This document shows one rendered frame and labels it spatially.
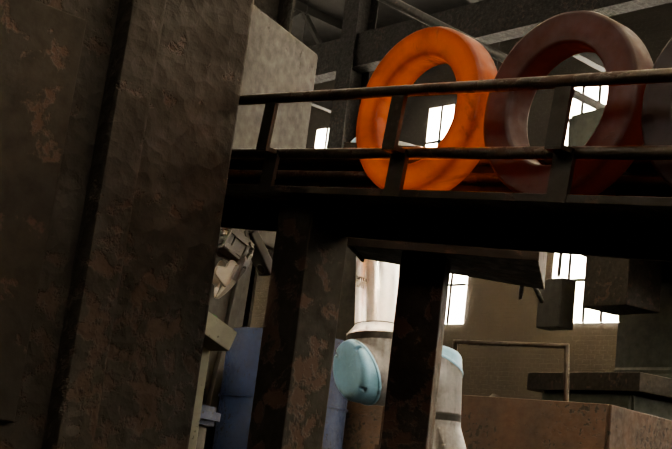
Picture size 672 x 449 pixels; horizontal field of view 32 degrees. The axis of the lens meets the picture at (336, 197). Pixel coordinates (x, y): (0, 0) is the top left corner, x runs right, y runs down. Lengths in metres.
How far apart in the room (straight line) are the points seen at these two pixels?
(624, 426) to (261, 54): 2.68
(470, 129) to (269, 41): 4.68
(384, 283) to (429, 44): 1.10
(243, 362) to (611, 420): 1.92
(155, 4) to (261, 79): 4.44
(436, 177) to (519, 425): 2.94
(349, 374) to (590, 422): 1.80
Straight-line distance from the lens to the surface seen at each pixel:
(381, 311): 2.28
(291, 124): 5.98
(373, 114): 1.29
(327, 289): 1.33
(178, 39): 1.36
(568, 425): 4.00
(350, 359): 2.26
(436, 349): 1.55
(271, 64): 5.83
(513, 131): 1.16
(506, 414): 4.12
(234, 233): 2.71
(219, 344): 2.67
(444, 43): 1.24
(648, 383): 6.58
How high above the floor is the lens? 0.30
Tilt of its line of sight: 13 degrees up
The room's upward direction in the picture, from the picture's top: 7 degrees clockwise
